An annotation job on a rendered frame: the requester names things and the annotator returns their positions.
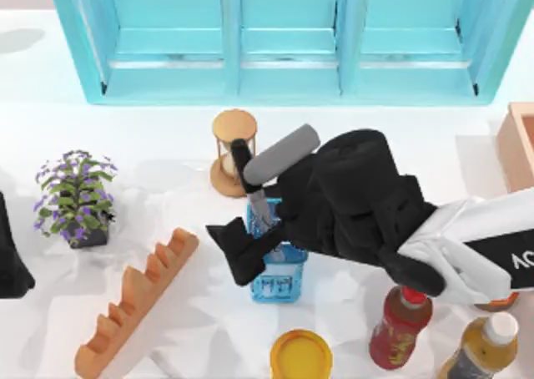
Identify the blue basket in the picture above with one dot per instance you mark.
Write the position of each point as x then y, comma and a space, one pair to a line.
283, 283

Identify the wooden hourglass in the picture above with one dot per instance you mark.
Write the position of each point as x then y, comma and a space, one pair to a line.
233, 124

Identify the orange notched wooden holder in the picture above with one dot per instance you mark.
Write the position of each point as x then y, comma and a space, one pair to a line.
137, 287

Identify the yellow cup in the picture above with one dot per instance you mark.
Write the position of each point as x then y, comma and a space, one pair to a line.
301, 356

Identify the light blue rack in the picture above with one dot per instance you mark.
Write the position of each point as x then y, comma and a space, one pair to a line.
288, 41

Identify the red bottle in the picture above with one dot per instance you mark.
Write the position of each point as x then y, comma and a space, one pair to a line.
400, 333

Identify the purple flowering potted plant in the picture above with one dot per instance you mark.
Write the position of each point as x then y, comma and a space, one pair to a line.
75, 191

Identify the salmon shallow box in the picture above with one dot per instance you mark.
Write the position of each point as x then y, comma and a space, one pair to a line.
515, 153

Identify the orange round object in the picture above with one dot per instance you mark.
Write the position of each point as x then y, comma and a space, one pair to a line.
500, 303

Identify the yellow bottle with white cap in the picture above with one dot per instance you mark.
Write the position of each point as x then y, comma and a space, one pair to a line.
475, 350

